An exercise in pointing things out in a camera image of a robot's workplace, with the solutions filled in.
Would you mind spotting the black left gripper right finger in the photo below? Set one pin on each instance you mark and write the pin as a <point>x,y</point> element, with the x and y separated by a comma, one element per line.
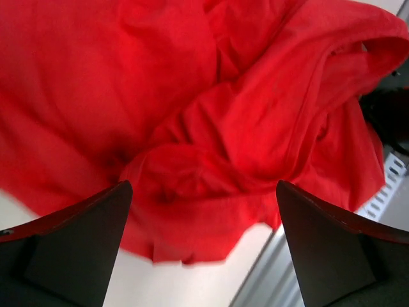
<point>341,258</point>

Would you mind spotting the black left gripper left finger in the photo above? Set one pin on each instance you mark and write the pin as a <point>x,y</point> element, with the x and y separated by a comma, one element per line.
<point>65,258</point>

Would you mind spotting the red tank top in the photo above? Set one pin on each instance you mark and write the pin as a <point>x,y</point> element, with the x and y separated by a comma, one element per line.
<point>203,106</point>

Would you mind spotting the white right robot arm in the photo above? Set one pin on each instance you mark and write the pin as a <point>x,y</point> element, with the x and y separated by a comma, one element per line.
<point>386,109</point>

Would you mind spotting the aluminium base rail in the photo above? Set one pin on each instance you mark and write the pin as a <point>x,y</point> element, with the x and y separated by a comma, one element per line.
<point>272,280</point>

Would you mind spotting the white slotted cable duct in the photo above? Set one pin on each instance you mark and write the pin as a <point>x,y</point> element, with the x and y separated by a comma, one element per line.
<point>395,171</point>

